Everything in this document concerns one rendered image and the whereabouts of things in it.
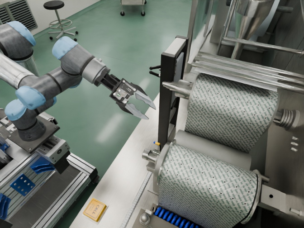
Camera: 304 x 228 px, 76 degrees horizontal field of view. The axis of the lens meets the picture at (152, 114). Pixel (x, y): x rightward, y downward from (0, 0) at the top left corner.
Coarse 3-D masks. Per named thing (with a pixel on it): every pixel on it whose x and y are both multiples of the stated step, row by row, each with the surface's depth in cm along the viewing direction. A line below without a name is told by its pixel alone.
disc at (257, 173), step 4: (256, 172) 52; (256, 176) 51; (260, 176) 49; (260, 180) 48; (260, 184) 47; (256, 188) 48; (260, 188) 47; (256, 192) 47; (256, 196) 46; (256, 200) 46; (252, 204) 47; (256, 204) 46; (252, 208) 46; (248, 212) 48; (252, 212) 46; (248, 216) 47; (244, 220) 49; (248, 220) 47
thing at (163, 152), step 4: (168, 144) 58; (164, 148) 56; (164, 152) 55; (160, 156) 55; (164, 156) 55; (160, 160) 55; (156, 164) 55; (160, 164) 55; (156, 168) 55; (156, 172) 56; (156, 176) 57
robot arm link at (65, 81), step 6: (60, 66) 64; (48, 72) 63; (54, 72) 62; (60, 72) 63; (66, 72) 62; (60, 78) 62; (66, 78) 64; (72, 78) 65; (78, 78) 67; (60, 84) 63; (66, 84) 64; (72, 84) 67; (78, 84) 71
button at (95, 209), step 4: (92, 200) 83; (96, 200) 83; (88, 204) 82; (92, 204) 82; (96, 204) 82; (100, 204) 82; (104, 204) 82; (88, 208) 81; (92, 208) 81; (96, 208) 81; (100, 208) 81; (104, 208) 82; (84, 212) 80; (88, 212) 80; (92, 212) 80; (96, 212) 80; (100, 212) 80; (88, 216) 79; (92, 216) 79; (96, 216) 79; (100, 216) 81; (96, 220) 78
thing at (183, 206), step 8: (160, 192) 62; (168, 192) 60; (160, 200) 68; (168, 200) 64; (176, 200) 61; (184, 200) 58; (168, 208) 70; (176, 208) 66; (184, 208) 63; (192, 208) 60; (200, 208) 57; (184, 216) 68; (192, 216) 65; (200, 216) 62; (208, 216) 59; (216, 216) 56; (224, 216) 54; (200, 224) 67; (208, 224) 64; (216, 224) 60; (224, 224) 58; (232, 224) 55
